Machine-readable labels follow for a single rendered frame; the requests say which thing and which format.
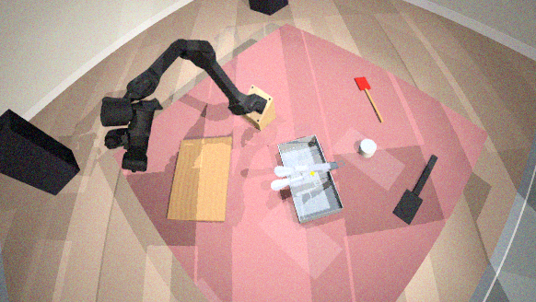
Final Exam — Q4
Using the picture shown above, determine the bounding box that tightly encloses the red spatula with wooden handle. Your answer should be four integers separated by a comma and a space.
355, 77, 383, 123

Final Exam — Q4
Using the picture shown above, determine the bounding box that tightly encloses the white cylinder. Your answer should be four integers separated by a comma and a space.
358, 139, 377, 158

